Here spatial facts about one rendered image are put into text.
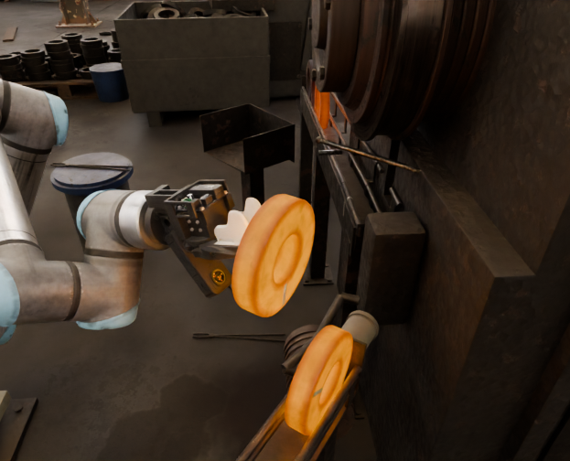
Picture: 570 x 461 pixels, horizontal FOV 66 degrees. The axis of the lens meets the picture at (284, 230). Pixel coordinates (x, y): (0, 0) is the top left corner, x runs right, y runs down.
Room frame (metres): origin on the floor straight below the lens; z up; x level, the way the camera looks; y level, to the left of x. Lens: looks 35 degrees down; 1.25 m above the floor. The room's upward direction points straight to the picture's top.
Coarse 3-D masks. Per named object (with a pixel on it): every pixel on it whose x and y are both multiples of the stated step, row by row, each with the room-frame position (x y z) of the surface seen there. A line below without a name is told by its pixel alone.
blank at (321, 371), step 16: (320, 336) 0.42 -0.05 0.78; (336, 336) 0.42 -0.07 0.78; (320, 352) 0.39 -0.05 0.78; (336, 352) 0.41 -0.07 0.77; (304, 368) 0.38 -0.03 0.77; (320, 368) 0.37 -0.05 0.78; (336, 368) 0.43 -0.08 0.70; (304, 384) 0.36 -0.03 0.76; (320, 384) 0.37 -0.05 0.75; (336, 384) 0.42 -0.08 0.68; (288, 400) 0.35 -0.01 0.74; (304, 400) 0.35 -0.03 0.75; (320, 400) 0.39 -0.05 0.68; (288, 416) 0.35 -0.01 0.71; (304, 416) 0.34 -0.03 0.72; (320, 416) 0.38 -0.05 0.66; (304, 432) 0.34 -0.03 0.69
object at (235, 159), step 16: (224, 112) 1.51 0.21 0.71; (240, 112) 1.55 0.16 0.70; (256, 112) 1.54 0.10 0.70; (208, 128) 1.47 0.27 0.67; (224, 128) 1.51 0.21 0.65; (240, 128) 1.55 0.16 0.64; (256, 128) 1.54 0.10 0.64; (272, 128) 1.47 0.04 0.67; (288, 128) 1.36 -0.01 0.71; (208, 144) 1.46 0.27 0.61; (224, 144) 1.51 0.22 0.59; (240, 144) 1.52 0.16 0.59; (256, 144) 1.28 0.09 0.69; (272, 144) 1.32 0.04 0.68; (288, 144) 1.36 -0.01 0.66; (224, 160) 1.36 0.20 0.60; (240, 160) 1.35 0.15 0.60; (256, 160) 1.28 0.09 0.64; (272, 160) 1.32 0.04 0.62; (256, 176) 1.37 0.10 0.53; (256, 192) 1.37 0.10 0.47
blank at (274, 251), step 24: (264, 216) 0.42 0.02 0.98; (288, 216) 0.43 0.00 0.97; (312, 216) 0.49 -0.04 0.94; (264, 240) 0.40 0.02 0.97; (288, 240) 0.47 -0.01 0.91; (312, 240) 0.50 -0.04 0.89; (240, 264) 0.39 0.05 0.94; (264, 264) 0.39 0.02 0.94; (288, 264) 0.46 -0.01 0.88; (240, 288) 0.38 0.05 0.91; (264, 288) 0.39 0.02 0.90; (288, 288) 0.44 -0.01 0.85; (264, 312) 0.39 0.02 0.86
